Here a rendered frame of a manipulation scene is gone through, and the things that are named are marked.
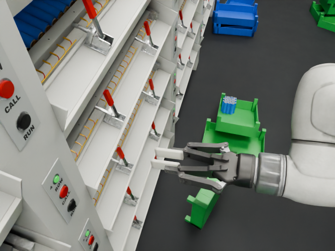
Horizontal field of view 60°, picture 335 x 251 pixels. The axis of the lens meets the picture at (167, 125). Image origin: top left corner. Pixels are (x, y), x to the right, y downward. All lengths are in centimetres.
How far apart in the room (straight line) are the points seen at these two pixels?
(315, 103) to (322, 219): 89
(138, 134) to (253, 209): 71
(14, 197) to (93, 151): 26
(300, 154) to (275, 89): 128
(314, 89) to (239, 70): 136
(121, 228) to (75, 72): 57
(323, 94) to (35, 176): 52
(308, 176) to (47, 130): 48
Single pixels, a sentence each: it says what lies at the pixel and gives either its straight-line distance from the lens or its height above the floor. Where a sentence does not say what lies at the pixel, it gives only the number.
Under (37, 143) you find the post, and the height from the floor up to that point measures 94.
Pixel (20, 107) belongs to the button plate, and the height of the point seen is 99.
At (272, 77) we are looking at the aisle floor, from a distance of 199.
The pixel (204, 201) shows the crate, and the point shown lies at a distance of 112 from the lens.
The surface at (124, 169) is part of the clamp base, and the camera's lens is 78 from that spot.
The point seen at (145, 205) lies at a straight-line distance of 116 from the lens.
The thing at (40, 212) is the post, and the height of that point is 85.
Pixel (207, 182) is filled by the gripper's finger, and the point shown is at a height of 64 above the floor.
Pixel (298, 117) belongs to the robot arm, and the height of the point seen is 76.
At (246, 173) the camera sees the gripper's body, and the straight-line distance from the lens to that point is 64.
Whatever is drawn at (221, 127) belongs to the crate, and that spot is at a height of 12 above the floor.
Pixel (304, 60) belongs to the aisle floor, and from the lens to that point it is 221.
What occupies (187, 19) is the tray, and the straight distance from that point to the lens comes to 137.
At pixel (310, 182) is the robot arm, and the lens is 64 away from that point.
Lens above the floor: 120
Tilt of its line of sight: 49 degrees down
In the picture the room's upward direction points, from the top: straight up
